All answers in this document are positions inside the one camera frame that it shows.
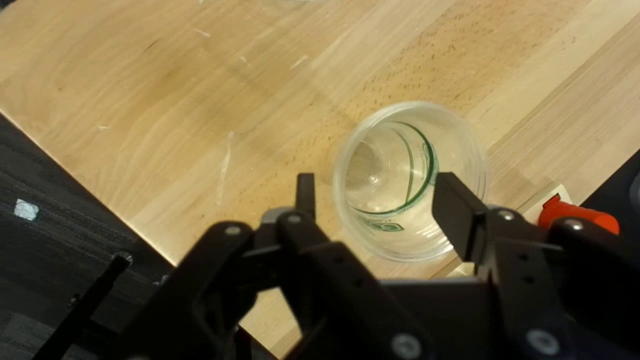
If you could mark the clear plastic cup green print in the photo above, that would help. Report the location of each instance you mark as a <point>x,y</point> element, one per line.
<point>380,166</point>

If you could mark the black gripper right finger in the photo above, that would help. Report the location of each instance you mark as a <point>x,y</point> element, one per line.
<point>527,266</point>

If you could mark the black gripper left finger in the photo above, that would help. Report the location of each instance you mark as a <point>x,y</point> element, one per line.
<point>306,266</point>

